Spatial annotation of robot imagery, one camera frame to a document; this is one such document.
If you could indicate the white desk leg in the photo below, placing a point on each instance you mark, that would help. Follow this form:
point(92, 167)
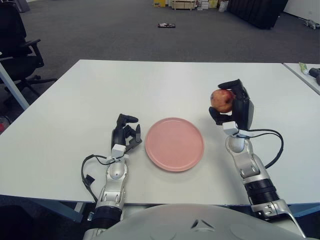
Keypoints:
point(13, 87)

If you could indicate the red grey floor item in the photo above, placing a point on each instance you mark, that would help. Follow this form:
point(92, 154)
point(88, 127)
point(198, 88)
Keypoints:
point(3, 125)

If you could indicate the green white tube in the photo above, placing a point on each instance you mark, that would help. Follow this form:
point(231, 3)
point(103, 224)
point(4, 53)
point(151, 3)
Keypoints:
point(303, 67)

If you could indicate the flat black floor item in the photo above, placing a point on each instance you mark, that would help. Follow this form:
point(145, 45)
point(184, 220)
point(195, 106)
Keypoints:
point(166, 25)

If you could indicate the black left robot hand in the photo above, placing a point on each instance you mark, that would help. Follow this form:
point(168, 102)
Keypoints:
point(117, 135)

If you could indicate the black handheld controller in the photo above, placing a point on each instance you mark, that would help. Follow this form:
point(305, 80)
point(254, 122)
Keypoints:
point(314, 72)

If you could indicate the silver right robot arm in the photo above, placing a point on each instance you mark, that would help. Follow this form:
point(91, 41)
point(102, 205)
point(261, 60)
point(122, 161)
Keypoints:
point(246, 162)

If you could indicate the yellow box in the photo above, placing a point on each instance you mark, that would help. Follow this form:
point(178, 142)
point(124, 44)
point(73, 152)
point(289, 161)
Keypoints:
point(159, 3)

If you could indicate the black partition screen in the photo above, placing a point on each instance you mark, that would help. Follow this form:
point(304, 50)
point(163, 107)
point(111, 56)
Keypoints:
point(257, 12)

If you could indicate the black office chair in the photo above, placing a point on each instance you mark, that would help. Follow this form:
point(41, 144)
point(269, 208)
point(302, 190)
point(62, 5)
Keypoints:
point(15, 57)

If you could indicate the grey robot torso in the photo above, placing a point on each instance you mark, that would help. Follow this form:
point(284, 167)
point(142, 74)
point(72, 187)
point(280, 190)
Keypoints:
point(200, 222)

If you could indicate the grey quadruped robot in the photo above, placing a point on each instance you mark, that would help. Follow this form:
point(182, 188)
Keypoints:
point(311, 23)

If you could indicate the red yellow apple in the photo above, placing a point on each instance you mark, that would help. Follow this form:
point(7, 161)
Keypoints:
point(222, 101)

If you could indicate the wooden crate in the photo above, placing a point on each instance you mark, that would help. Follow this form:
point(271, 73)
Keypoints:
point(183, 5)

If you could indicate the white plastic bag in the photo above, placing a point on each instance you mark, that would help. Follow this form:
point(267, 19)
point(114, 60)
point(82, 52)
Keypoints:
point(223, 7)

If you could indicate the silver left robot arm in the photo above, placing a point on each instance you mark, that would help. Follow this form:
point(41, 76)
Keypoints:
point(113, 172)

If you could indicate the pink round plate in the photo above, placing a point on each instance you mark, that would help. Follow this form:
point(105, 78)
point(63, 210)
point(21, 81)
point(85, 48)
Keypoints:
point(175, 145)

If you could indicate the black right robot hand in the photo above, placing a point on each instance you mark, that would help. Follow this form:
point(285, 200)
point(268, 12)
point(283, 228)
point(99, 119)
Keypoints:
point(243, 112)

